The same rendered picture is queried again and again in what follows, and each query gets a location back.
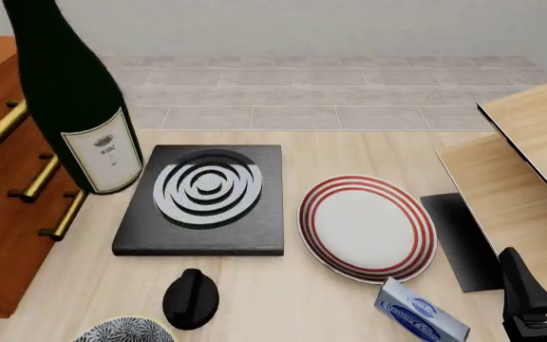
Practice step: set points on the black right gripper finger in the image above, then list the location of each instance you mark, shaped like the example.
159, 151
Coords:
522, 288

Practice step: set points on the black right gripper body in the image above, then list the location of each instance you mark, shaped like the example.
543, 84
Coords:
544, 331

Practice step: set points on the dark green wine bottle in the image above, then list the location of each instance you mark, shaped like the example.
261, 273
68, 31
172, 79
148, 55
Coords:
69, 92

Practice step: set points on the pale wooden rack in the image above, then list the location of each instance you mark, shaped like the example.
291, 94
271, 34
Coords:
506, 199

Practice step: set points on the blue-white cream cheese box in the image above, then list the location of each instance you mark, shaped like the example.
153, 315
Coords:
413, 313

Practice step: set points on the white plate with red rings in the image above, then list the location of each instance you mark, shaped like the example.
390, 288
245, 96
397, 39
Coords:
366, 228

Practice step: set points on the round black stove knob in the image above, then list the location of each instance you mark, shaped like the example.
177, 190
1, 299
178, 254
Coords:
190, 303

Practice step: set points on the flat black stove plate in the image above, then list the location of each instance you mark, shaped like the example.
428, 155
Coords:
150, 228

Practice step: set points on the black-white patterned bowl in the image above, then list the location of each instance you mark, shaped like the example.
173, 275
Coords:
124, 331

